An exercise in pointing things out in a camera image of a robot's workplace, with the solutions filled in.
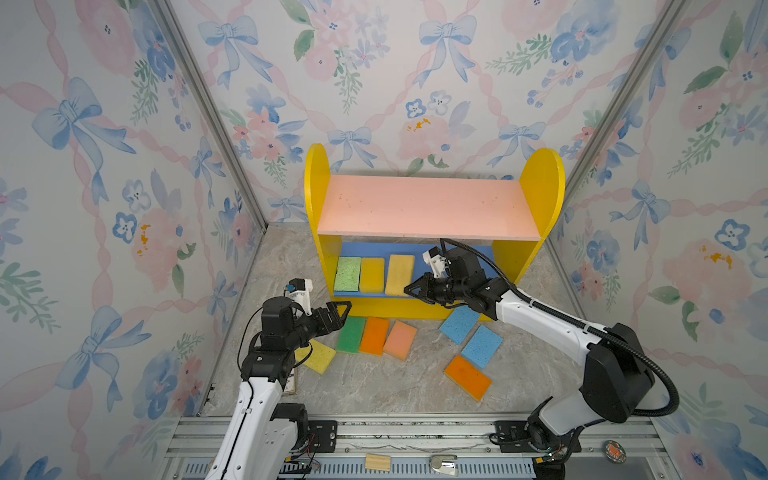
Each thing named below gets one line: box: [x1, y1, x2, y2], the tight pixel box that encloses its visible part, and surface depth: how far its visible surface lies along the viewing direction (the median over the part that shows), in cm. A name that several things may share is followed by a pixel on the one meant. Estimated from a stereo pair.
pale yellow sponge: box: [385, 254, 414, 297], surface depth 83 cm
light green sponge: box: [334, 257, 362, 292], surface depth 87 cm
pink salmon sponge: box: [383, 320, 417, 361], surface depth 90 cm
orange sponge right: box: [444, 355, 493, 401], surface depth 85 cm
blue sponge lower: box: [461, 325, 504, 369], surface depth 90 cm
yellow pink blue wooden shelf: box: [304, 143, 565, 321], surface depth 72 cm
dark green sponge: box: [336, 316, 366, 354], surface depth 91 cm
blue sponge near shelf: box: [439, 305, 481, 345], surface depth 92 cm
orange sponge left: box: [360, 317, 389, 356], surface depth 92 cm
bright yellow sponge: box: [359, 258, 385, 294], surface depth 88 cm
